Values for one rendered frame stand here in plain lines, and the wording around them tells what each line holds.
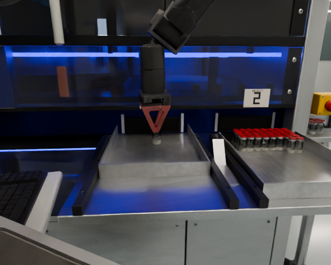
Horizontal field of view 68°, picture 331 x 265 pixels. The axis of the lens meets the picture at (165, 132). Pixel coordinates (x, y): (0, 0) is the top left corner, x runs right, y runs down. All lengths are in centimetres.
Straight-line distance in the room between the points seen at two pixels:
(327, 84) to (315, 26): 581
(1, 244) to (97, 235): 85
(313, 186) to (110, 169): 43
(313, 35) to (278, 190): 55
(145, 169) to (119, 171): 6
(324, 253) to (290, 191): 140
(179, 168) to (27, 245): 44
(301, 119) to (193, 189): 54
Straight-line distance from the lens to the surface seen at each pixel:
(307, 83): 94
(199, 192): 54
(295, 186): 56
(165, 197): 52
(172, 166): 58
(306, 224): 141
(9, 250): 19
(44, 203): 70
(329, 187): 60
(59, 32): 76
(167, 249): 107
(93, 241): 106
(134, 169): 58
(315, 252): 192
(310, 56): 94
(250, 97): 86
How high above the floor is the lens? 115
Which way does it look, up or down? 17 degrees down
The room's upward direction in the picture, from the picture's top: straight up
